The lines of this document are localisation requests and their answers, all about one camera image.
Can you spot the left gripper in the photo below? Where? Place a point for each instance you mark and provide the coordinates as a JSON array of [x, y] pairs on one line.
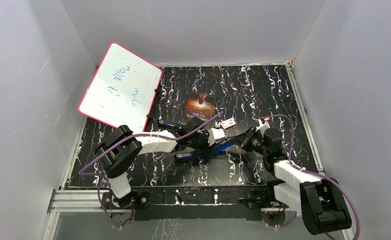
[[205, 135]]

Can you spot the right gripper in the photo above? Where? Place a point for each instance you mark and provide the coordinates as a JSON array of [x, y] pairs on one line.
[[243, 140]]

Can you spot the blue stapler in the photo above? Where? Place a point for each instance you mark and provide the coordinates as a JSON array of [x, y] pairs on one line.
[[179, 130]]

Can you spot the red staples box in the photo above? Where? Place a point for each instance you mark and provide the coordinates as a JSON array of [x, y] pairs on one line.
[[228, 123]]

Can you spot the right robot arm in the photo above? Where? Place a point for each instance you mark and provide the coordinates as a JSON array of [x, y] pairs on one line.
[[319, 202]]

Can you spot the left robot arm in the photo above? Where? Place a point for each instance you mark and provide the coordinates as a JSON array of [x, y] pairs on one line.
[[118, 151]]

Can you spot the three days to see book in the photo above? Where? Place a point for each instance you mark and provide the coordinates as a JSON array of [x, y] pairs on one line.
[[200, 105]]

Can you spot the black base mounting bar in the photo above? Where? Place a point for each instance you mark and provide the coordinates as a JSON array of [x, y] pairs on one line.
[[249, 202]]

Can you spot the pink framed whiteboard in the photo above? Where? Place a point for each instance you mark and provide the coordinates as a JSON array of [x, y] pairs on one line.
[[122, 90]]

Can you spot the aluminium frame rail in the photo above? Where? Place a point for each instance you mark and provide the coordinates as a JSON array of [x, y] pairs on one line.
[[72, 202]]

